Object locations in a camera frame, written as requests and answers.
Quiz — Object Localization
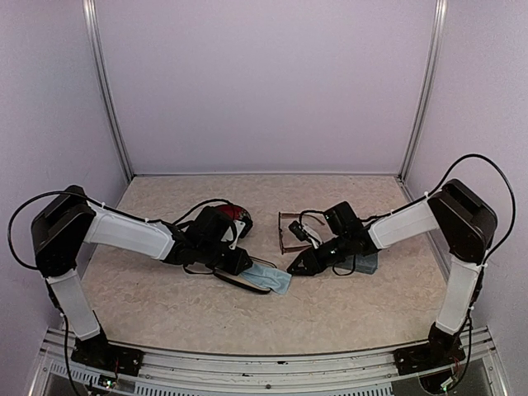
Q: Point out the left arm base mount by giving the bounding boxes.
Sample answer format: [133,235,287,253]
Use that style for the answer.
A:
[71,330,144,377]

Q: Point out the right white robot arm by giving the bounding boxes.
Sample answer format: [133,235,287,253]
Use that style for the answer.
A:
[287,179,497,366]

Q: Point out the red floral round case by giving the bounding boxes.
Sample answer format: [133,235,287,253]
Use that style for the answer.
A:
[216,204,253,234]

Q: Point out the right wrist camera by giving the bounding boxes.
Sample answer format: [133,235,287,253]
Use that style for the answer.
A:
[288,220,323,252]

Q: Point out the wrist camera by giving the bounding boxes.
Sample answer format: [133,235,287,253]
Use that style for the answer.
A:
[288,220,323,252]
[223,217,253,250]

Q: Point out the front aluminium rail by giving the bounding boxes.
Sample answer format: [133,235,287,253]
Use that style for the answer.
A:
[23,328,511,395]

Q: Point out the right aluminium frame post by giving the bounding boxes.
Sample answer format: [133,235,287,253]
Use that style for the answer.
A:
[398,0,449,185]

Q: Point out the aluminium frame post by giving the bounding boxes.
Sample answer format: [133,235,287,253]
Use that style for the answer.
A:
[398,0,449,185]
[82,0,135,184]

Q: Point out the left aluminium frame post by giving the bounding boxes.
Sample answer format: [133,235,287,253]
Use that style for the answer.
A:
[82,0,135,184]

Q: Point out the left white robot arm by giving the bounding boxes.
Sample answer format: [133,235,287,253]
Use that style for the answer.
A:
[31,185,253,367]

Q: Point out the black hard glasses case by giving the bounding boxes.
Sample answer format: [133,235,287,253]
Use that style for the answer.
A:
[213,256,278,295]

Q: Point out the brown frame sunglasses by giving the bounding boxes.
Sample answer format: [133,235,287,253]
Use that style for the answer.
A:
[277,211,326,255]

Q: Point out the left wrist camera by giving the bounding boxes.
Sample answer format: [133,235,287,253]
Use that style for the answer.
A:
[223,217,253,250]

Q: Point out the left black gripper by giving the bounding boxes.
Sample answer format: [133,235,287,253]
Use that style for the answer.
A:
[198,240,253,276]

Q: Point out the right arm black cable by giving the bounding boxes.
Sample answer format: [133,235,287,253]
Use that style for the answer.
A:
[299,153,516,276]

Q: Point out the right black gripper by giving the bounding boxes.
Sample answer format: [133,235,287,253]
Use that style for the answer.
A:
[287,232,351,276]

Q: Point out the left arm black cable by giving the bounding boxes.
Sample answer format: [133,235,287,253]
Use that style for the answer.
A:
[7,191,232,276]

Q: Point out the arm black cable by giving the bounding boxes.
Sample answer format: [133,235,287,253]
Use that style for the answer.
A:
[299,153,516,276]
[7,191,232,276]

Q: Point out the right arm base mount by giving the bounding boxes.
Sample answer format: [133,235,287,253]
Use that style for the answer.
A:
[393,323,466,375]

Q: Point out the grey green glasses case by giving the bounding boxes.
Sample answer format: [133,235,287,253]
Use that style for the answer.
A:
[336,253,379,275]

